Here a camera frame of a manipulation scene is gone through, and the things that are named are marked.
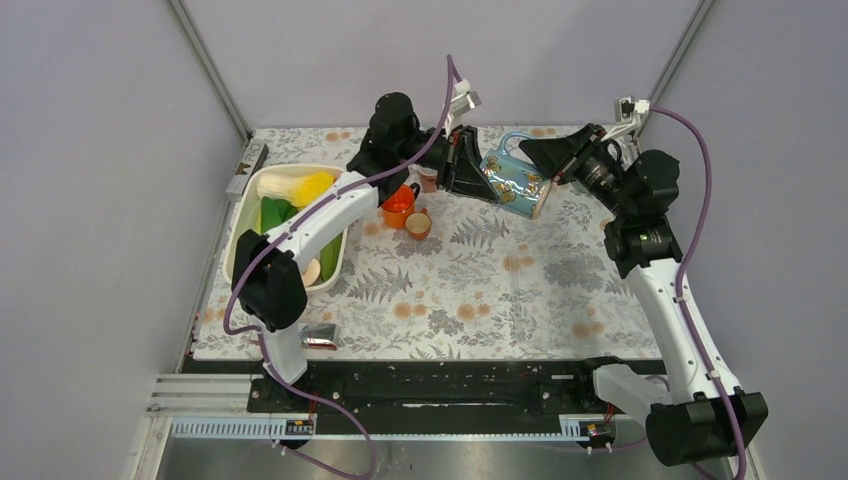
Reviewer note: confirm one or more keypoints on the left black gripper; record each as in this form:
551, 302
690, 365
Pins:
469, 174

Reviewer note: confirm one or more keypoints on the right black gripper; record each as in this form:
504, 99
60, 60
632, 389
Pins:
552, 156

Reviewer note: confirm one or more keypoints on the blue glazed mug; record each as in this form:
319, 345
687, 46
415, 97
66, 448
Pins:
519, 186

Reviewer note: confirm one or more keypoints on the small red-orange mug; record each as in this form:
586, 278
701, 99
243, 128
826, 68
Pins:
418, 225

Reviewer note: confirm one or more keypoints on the orange mug black rim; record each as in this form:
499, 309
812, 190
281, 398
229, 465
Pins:
400, 205

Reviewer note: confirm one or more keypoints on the salmon pink floral mug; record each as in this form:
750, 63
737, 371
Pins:
428, 179

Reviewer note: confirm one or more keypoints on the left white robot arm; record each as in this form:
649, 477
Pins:
266, 277

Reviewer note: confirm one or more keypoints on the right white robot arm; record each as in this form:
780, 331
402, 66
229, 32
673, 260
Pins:
705, 413

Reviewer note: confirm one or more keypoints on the floral table mat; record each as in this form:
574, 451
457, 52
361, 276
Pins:
484, 284

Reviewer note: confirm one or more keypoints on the toy yellow cabbage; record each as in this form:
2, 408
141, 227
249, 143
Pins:
299, 191

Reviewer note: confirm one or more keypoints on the toy mushroom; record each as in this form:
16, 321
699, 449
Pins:
312, 273

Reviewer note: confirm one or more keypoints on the toy green bok choy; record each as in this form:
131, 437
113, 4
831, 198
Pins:
274, 212

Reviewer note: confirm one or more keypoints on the silver snack packet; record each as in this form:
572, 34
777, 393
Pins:
319, 336

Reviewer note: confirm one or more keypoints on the white plastic tray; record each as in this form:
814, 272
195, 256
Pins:
246, 214

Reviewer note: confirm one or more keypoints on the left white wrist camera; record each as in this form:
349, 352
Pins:
464, 100

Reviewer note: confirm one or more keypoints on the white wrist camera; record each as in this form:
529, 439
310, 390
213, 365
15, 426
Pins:
464, 100
630, 114

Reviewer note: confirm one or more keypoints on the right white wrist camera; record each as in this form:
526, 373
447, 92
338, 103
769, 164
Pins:
630, 114

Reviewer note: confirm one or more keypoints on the grey box at wall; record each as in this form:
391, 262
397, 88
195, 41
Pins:
252, 159

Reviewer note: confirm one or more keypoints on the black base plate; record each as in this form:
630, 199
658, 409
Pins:
457, 396

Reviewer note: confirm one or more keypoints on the white cable duct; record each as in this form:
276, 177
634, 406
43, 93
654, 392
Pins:
563, 429

